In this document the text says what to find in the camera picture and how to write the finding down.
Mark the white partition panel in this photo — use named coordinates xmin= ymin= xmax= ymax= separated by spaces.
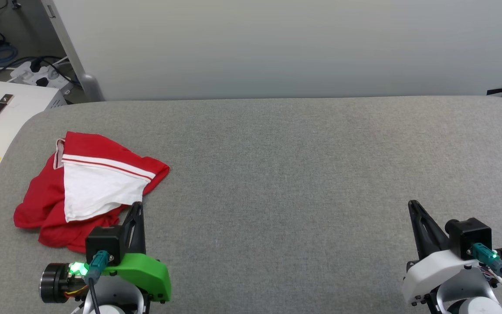
xmin=41 ymin=0 xmax=502 ymax=102

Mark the left teal plug black cable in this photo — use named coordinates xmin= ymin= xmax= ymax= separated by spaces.
xmin=86 ymin=250 xmax=113 ymax=314

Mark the grey partition foot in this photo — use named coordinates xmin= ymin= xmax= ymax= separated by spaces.
xmin=80 ymin=73 xmax=105 ymax=102

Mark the red and white jersey shirt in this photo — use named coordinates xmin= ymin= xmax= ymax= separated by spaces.
xmin=14 ymin=131 xmax=170 ymax=253

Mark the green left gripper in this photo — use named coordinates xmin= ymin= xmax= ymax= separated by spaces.
xmin=39 ymin=201 xmax=172 ymax=304

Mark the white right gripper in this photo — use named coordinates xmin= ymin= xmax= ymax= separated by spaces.
xmin=401 ymin=200 xmax=502 ymax=307

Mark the blue coiled cable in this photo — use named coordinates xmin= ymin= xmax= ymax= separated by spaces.
xmin=0 ymin=43 xmax=19 ymax=67

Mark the teal plug black cable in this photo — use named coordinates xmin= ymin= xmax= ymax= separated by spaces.
xmin=86 ymin=250 xmax=113 ymax=314
xmin=468 ymin=243 xmax=502 ymax=304

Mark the white power strip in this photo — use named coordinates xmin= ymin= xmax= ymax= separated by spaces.
xmin=10 ymin=60 xmax=74 ymax=95

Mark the right teal plug black cable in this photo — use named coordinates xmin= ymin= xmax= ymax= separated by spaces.
xmin=468 ymin=243 xmax=502 ymax=304

